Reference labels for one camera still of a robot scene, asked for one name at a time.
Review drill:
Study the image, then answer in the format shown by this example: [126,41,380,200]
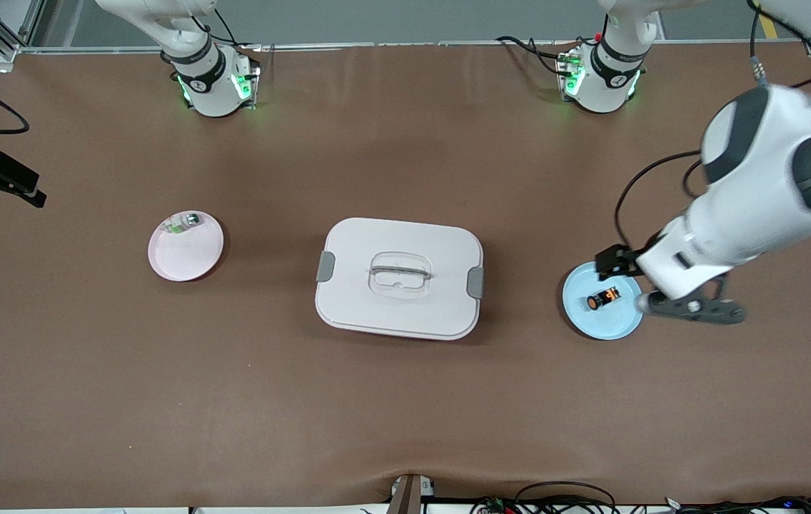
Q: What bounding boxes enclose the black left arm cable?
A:
[614,0,811,251]

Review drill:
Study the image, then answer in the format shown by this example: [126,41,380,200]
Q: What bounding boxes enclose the light blue round plate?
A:
[562,261,645,341]

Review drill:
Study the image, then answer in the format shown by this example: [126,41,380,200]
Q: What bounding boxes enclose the black cable bundle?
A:
[470,480,811,514]

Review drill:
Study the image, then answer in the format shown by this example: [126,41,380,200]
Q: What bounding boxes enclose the black cables at right arm base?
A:
[191,7,243,48]

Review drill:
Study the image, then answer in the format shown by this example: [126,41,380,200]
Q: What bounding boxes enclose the black cables at arm base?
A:
[496,34,581,76]
[191,7,243,48]

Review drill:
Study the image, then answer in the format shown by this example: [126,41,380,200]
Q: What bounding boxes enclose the metal bracket at table edge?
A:
[388,473,436,514]

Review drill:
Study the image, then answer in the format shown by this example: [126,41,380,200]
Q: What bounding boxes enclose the black cables at left arm base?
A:
[496,34,581,76]

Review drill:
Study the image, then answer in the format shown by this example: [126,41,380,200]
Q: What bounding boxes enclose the white lidded storage box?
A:
[315,217,485,341]

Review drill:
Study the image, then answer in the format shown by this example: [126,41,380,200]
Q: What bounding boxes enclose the pink round plate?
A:
[148,210,225,283]

